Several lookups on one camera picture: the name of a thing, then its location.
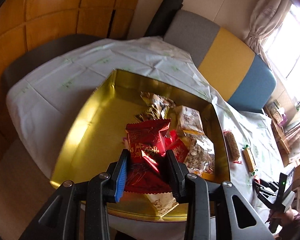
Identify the tissue box on shelf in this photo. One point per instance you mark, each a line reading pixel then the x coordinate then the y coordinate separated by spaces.
pixel 278 113

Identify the beige tied curtain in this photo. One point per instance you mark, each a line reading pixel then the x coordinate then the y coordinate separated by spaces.
pixel 267 16

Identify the sunflower seed snack bag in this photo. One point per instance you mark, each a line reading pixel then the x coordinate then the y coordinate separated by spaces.
pixel 200 159

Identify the shiny red foil snack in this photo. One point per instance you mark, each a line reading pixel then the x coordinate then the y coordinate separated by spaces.
pixel 147 154

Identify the dark brown gold snack bag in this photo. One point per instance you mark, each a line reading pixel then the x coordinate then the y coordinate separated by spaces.
pixel 157 107

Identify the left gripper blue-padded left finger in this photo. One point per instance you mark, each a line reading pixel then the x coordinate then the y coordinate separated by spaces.
pixel 120 174

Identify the white green-patterned tablecloth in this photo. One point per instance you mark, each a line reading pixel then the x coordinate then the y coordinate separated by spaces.
pixel 44 103

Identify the small red patterned snack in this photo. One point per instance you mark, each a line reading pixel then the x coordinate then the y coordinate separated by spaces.
pixel 174 143

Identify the wooden side shelf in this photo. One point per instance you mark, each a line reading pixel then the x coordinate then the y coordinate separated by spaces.
pixel 289 151

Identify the beige printed snack pack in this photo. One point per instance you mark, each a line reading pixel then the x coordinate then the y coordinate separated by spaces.
pixel 188 119

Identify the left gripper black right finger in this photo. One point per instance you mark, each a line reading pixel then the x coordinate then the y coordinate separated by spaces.
pixel 175 173

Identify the person's right hand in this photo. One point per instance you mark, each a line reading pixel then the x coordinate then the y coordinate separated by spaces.
pixel 289 221

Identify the grey yellow blue chair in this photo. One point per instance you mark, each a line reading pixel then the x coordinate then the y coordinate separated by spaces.
pixel 238 74

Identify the cracker pack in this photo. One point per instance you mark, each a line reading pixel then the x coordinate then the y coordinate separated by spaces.
pixel 249 159

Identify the white ba zhen snack pack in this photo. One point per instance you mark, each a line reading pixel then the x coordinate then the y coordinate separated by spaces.
pixel 163 203

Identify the gold tin box, maroon sides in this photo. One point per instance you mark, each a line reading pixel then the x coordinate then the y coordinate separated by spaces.
pixel 96 139

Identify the grain bar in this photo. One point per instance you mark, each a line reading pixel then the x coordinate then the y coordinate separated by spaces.
pixel 232 147

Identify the dark brown chair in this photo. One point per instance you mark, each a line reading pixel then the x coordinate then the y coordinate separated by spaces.
pixel 28 62

